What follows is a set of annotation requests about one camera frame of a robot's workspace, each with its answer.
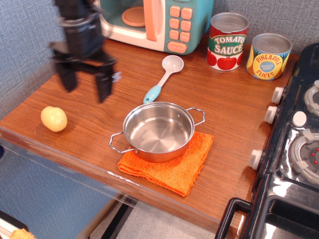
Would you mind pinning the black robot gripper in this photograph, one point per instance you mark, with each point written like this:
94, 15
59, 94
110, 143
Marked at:
82, 51

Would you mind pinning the yellow potato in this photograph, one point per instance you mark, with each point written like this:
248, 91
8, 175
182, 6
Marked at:
54, 118

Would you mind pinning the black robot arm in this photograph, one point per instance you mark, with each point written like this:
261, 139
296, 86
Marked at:
76, 9

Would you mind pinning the stainless steel pot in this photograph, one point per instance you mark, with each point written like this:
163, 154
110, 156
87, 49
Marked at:
159, 131

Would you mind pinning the teal toy microwave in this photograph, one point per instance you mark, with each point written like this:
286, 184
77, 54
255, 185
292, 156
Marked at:
171, 26

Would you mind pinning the orange knitted cloth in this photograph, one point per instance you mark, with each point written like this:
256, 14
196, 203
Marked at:
177, 175

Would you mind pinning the tomato sauce can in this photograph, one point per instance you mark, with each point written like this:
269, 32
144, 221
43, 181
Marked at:
227, 38

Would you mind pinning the orange fuzzy object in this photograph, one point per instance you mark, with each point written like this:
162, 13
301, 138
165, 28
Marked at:
21, 234

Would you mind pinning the pineapple slices can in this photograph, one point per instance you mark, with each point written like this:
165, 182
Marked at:
268, 56

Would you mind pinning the black toy stove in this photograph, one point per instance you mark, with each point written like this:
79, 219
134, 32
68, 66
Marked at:
285, 202

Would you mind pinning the white spoon teal handle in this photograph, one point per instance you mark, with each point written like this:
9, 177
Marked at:
171, 64

